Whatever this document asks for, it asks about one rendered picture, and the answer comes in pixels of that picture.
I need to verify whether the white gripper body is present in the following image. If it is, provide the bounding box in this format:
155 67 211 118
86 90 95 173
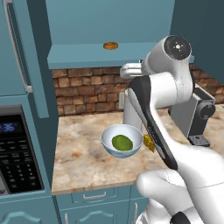
119 61 145 80

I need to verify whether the green salad lump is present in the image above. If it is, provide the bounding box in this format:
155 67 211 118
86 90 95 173
111 134 135 152

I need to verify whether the yellow cheese wedge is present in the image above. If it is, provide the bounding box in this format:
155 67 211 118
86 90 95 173
143 134 156 153

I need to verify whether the white salad bowl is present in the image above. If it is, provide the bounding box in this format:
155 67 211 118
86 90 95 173
101 123 144 159

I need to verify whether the teal tall cabinet door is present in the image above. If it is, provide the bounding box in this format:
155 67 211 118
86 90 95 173
0 0 30 97

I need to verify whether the teal arched base cabinet door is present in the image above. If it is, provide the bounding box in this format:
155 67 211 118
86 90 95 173
129 197 149 224
58 200 131 224

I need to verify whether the orange round bagel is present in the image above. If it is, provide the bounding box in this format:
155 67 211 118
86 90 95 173
102 41 119 51

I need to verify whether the teal drawer front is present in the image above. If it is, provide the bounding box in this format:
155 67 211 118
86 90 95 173
70 187 116 206
129 185 140 200

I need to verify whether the black microwave oven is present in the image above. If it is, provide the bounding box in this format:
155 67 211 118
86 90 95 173
0 104 46 197

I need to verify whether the white wall socket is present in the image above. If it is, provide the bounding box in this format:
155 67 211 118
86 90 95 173
118 92 126 110

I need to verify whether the teal wall cabinet with shelf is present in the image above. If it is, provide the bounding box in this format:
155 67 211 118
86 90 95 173
45 0 176 70

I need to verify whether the dark teal wall cabinet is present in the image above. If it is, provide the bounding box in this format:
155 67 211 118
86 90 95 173
170 0 224 86

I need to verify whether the teal wall cabinet door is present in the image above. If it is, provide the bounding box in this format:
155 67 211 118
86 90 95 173
25 0 51 119

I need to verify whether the long grey door handle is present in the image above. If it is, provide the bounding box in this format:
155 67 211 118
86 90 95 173
3 0 33 94

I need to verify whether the grey drawer handle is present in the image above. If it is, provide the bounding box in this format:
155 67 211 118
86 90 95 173
82 191 108 201

